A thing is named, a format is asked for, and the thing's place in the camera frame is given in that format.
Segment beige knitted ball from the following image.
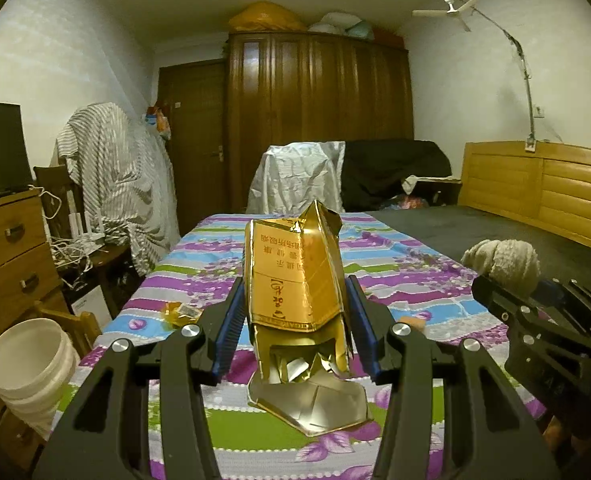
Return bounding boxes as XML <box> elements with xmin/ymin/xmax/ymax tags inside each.
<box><xmin>461</xmin><ymin>240</ymin><xmax>541</xmax><ymax>299</ymax></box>

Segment brown sponge block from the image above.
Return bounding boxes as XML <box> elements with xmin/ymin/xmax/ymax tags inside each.
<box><xmin>396</xmin><ymin>316</ymin><xmax>425</xmax><ymax>336</ymax></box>

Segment gold cardboard box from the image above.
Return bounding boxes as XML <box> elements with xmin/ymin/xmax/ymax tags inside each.
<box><xmin>243</xmin><ymin>200</ymin><xmax>370</xmax><ymax>437</ymax></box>

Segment white plastic trash bucket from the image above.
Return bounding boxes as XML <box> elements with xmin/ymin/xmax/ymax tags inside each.
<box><xmin>0</xmin><ymin>318</ymin><xmax>79</xmax><ymax>439</ymax></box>

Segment gold foil candy wrapper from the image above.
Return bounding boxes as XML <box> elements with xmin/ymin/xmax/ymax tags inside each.
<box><xmin>161</xmin><ymin>301</ymin><xmax>203</xmax><ymax>327</ymax></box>

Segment wooden bed headboard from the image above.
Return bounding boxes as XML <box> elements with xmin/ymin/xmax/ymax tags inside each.
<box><xmin>458</xmin><ymin>141</ymin><xmax>591</xmax><ymax>248</ymax></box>

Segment dark wooden side chair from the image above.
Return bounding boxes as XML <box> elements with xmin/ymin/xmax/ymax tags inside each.
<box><xmin>34</xmin><ymin>166</ymin><xmax>138</xmax><ymax>310</ymax></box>

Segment colourful striped floral bedsheet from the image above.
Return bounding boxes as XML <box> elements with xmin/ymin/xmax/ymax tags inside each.
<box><xmin>35</xmin><ymin>204</ymin><xmax>557</xmax><ymax>479</ymax></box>

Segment wooden chest of drawers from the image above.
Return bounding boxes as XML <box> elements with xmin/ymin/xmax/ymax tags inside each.
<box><xmin>0</xmin><ymin>190</ymin><xmax>65</xmax><ymax>474</ymax></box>

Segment black cloth pile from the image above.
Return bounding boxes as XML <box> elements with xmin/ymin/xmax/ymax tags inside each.
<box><xmin>341</xmin><ymin>139</ymin><xmax>452</xmax><ymax>212</ymax></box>

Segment striped grey white cloth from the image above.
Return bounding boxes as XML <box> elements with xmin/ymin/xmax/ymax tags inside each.
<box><xmin>56</xmin><ymin>102</ymin><xmax>180</xmax><ymax>275</ymax></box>

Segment black flat television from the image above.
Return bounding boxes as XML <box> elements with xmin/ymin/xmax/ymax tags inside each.
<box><xmin>0</xmin><ymin>100</ymin><xmax>36</xmax><ymax>201</ymax></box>

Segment silver cloth covered chair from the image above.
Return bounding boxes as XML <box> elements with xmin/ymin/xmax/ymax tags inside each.
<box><xmin>246</xmin><ymin>141</ymin><xmax>345</xmax><ymax>217</ymax></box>

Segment dark wooden door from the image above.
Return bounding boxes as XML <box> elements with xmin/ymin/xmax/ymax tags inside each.
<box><xmin>158</xmin><ymin>60</ymin><xmax>228</xmax><ymax>234</ymax></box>

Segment white ceiling fan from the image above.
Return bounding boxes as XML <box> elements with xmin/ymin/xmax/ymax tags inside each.
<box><xmin>411</xmin><ymin>0</ymin><xmax>479</xmax><ymax>32</ymax></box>

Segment dark wooden wardrobe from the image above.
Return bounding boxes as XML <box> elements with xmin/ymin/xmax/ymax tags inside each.
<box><xmin>225</xmin><ymin>32</ymin><xmax>415</xmax><ymax>211</ymax></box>

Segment white pillows on wardrobe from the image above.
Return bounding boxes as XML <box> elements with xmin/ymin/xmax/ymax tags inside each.
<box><xmin>309</xmin><ymin>12</ymin><xmax>373</xmax><ymax>40</ymax></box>

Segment orange bag on wardrobe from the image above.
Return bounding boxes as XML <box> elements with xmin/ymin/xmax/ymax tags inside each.
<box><xmin>228</xmin><ymin>1</ymin><xmax>307</xmax><ymax>32</ymax></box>

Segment white cables bundle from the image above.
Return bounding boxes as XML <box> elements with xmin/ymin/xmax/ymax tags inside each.
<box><xmin>27</xmin><ymin>184</ymin><xmax>107</xmax><ymax>276</ymax></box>

